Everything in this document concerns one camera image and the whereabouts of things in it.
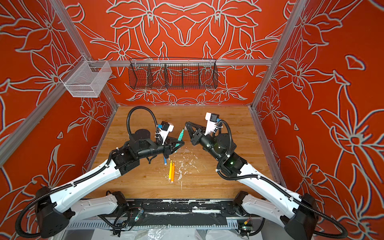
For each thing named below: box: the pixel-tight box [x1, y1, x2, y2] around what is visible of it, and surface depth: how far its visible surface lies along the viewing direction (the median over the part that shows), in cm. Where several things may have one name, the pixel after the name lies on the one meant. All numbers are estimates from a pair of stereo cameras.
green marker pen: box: [175, 128, 185, 148], surface depth 65 cm
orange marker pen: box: [171, 161, 175, 183], surface depth 86 cm
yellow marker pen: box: [168, 159, 173, 180], surface depth 87 cm
